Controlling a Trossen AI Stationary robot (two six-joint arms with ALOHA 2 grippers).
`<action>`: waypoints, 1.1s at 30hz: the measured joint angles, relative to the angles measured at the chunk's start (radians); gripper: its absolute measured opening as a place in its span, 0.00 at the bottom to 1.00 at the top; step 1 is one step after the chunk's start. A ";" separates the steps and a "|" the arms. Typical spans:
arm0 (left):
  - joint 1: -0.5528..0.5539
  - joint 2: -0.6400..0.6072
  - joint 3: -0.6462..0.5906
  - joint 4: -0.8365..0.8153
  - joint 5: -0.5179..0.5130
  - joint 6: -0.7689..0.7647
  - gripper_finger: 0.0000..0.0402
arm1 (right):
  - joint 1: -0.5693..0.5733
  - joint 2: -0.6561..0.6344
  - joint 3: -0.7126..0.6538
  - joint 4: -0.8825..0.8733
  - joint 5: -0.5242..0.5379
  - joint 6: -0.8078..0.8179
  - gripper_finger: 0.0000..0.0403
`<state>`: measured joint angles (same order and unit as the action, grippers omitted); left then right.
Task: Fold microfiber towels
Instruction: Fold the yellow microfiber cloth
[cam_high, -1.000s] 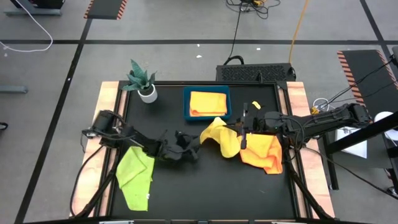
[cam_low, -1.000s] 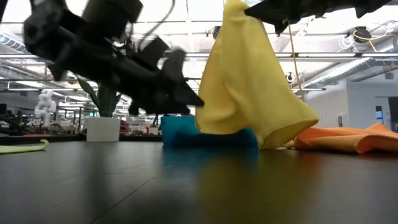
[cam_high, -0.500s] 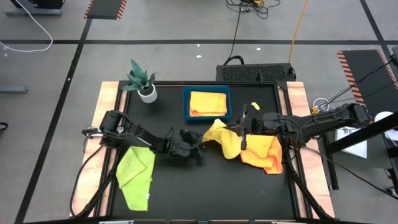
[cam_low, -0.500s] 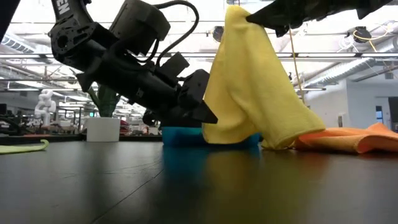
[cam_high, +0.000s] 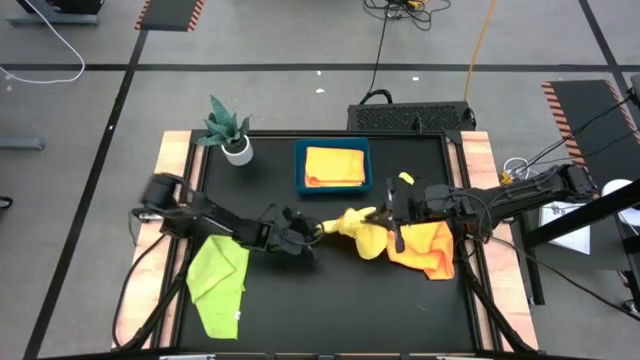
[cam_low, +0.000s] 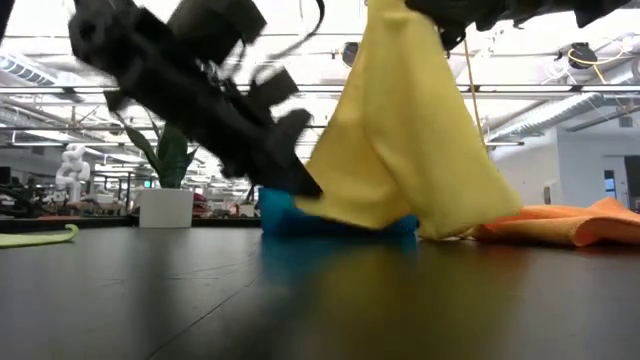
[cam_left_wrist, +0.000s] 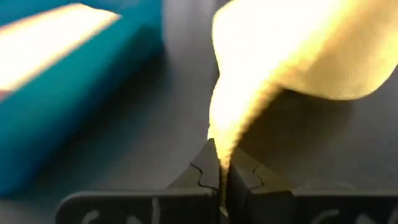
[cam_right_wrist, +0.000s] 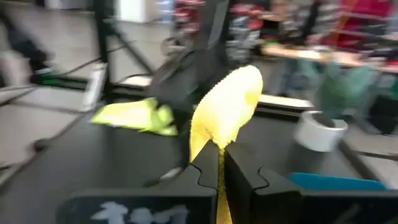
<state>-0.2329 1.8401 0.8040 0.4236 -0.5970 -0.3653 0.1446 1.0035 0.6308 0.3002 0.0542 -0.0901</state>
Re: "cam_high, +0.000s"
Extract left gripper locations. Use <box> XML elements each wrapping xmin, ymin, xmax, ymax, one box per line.
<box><xmin>257</xmin><ymin>212</ymin><xmax>325</xmax><ymax>256</ymax></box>

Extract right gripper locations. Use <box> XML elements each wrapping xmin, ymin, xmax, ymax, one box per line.
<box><xmin>363</xmin><ymin>178</ymin><xmax>454</xmax><ymax>254</ymax></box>

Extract yellow microfiber towel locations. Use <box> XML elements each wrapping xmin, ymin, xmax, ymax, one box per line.
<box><xmin>321</xmin><ymin>206</ymin><xmax>392</xmax><ymax>261</ymax></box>

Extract orange microfiber towel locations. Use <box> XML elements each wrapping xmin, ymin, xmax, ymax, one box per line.
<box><xmin>303</xmin><ymin>146</ymin><xmax>367</xmax><ymax>189</ymax></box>
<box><xmin>386</xmin><ymin>221</ymin><xmax>456</xmax><ymax>281</ymax></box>

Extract lime green microfiber towel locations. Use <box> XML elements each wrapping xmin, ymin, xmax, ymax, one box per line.
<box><xmin>185</xmin><ymin>234</ymin><xmax>250</xmax><ymax>341</ymax></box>

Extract blue plastic bin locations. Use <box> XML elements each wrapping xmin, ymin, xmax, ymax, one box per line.
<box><xmin>293</xmin><ymin>137</ymin><xmax>374</xmax><ymax>196</ymax></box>

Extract black computer case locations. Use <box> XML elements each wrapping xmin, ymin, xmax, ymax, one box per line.
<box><xmin>347</xmin><ymin>101</ymin><xmax>477</xmax><ymax>133</ymax></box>

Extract wooden side board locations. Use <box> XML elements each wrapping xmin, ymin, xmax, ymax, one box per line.
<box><xmin>459</xmin><ymin>130</ymin><xmax>540</xmax><ymax>351</ymax></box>
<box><xmin>112</xmin><ymin>130</ymin><xmax>194</xmax><ymax>350</ymax></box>

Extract snake plant in white pot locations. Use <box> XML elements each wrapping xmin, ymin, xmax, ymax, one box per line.
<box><xmin>194</xmin><ymin>94</ymin><xmax>254</xmax><ymax>167</ymax></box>

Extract white paper sheets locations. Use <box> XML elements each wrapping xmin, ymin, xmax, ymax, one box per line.
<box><xmin>538</xmin><ymin>202</ymin><xmax>592</xmax><ymax>255</ymax></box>

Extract black metal beam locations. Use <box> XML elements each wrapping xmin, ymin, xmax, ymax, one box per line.
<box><xmin>519</xmin><ymin>182</ymin><xmax>640</xmax><ymax>306</ymax></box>

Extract hazard-striped black floor mat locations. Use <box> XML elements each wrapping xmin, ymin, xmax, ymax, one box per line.
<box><xmin>134</xmin><ymin>0</ymin><xmax>206</xmax><ymax>32</ymax></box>
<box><xmin>542</xmin><ymin>79</ymin><xmax>640</xmax><ymax>201</ymax></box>

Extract white round object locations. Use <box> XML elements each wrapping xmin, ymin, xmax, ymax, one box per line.
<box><xmin>601</xmin><ymin>178</ymin><xmax>640</xmax><ymax>226</ymax></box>

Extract grey metal bar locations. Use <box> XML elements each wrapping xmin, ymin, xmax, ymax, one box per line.
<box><xmin>0</xmin><ymin>137</ymin><xmax>46</xmax><ymax>151</ymax></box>

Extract black desktop computer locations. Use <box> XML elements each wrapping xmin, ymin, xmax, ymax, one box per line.
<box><xmin>49</xmin><ymin>0</ymin><xmax>106</xmax><ymax>15</ymax></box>

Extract black aluminium table frame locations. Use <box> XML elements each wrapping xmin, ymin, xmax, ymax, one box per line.
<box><xmin>159</xmin><ymin>128</ymin><xmax>501</xmax><ymax>360</ymax></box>

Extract white cable coil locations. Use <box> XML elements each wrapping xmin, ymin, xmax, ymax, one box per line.
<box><xmin>502</xmin><ymin>156</ymin><xmax>531</xmax><ymax>176</ymax></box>

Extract black power cable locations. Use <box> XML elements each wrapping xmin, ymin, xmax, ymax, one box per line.
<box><xmin>367</xmin><ymin>14</ymin><xmax>394</xmax><ymax>105</ymax></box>

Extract yellow cable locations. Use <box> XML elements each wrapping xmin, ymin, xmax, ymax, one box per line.
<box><xmin>463</xmin><ymin>0</ymin><xmax>497</xmax><ymax>101</ymax></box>

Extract long black floor cable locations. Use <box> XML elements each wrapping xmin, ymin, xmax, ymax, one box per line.
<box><xmin>487</xmin><ymin>234</ymin><xmax>640</xmax><ymax>321</ymax></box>

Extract black cable bundle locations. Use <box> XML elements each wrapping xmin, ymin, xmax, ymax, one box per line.
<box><xmin>363</xmin><ymin>0</ymin><xmax>451</xmax><ymax>31</ymax></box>

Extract white floor cable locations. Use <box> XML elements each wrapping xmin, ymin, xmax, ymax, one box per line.
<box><xmin>0</xmin><ymin>0</ymin><xmax>86</xmax><ymax>85</ymax></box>

